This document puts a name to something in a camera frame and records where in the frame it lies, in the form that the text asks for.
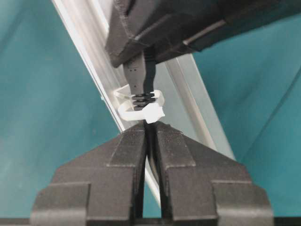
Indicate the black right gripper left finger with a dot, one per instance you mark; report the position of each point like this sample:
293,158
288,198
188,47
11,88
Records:
102,187

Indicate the aluminium rail profile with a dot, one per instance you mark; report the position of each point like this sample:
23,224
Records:
187,104

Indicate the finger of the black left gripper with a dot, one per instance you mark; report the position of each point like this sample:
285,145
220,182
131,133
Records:
135,25
186,26

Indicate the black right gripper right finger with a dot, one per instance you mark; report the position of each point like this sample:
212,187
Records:
201,187

